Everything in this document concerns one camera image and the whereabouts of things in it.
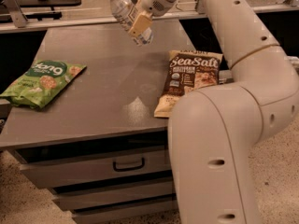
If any metal frame post left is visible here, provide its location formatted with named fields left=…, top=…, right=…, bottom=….
left=3, top=0, right=28, bottom=28

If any grey drawer cabinet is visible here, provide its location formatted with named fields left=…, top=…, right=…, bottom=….
left=1, top=21, right=192, bottom=224

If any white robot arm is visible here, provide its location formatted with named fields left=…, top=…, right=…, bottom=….
left=130, top=0, right=299, bottom=224

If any dark tray table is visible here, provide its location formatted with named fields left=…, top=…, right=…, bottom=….
left=17, top=0, right=81, bottom=21

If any black drawer handle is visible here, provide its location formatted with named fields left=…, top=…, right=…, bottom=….
left=112, top=158, right=146, bottom=173

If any sea salt chips bag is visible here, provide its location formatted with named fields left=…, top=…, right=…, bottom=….
left=154, top=50, right=222, bottom=118

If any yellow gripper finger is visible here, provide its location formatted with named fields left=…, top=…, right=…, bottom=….
left=128, top=11, right=152, bottom=37

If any green snack bag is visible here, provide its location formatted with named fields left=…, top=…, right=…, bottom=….
left=1, top=60, right=86, bottom=109

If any clear plastic water bottle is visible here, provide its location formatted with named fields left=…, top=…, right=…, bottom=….
left=109, top=0, right=153, bottom=46

